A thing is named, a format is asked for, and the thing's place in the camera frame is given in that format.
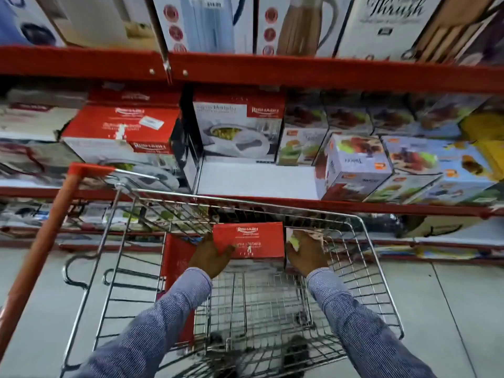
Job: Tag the beige flask box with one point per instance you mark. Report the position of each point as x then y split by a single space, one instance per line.
98 19

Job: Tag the red metal shelf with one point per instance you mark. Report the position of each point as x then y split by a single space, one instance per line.
315 72

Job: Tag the white box red label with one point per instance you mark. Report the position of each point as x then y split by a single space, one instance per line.
31 122

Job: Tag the row of flat printed packets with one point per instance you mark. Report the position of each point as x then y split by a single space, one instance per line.
39 216

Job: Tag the row of juicer boxes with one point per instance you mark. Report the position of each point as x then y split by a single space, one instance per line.
354 165

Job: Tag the person's right forearm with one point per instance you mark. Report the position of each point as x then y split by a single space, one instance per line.
354 322

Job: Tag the person's left forearm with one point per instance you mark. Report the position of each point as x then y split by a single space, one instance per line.
157 330

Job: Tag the person's left hand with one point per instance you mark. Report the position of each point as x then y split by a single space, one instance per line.
210 255

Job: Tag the tall light blue jug box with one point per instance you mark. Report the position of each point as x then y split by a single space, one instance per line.
204 23

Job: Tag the brown jug box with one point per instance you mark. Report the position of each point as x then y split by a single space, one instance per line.
299 25

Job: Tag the person's right hand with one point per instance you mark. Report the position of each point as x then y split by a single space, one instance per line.
308 256

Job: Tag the yellow blue flat packet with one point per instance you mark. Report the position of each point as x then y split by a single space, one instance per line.
433 253

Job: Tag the large white box black drawing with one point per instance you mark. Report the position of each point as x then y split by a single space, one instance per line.
453 230

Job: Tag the flat grey box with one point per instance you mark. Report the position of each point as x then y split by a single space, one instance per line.
47 98

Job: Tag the maroon flask box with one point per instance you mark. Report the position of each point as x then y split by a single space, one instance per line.
482 41

